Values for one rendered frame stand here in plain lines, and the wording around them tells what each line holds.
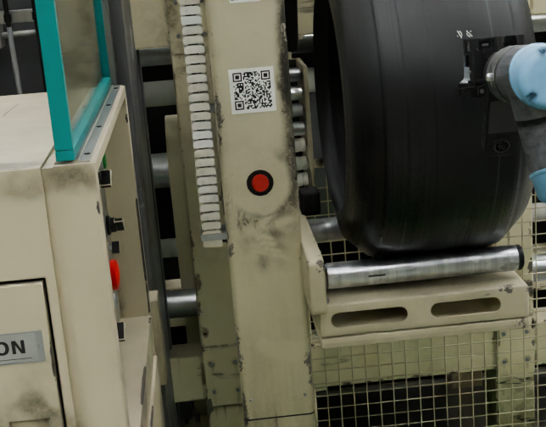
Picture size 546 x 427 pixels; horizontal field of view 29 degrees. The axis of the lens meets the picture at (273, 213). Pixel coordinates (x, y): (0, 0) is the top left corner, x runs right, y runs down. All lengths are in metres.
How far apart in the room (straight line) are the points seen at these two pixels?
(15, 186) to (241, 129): 0.74
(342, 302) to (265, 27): 0.48
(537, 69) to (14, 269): 0.63
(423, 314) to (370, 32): 0.50
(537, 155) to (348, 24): 0.47
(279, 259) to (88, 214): 0.78
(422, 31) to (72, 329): 0.75
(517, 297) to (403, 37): 0.51
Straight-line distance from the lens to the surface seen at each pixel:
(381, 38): 1.63
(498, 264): 1.85
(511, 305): 1.85
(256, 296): 1.87
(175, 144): 2.59
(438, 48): 1.63
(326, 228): 2.06
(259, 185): 1.81
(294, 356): 1.92
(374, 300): 1.80
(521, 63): 1.28
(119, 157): 1.64
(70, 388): 1.19
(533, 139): 1.32
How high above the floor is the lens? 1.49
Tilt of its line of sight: 15 degrees down
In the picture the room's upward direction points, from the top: 5 degrees counter-clockwise
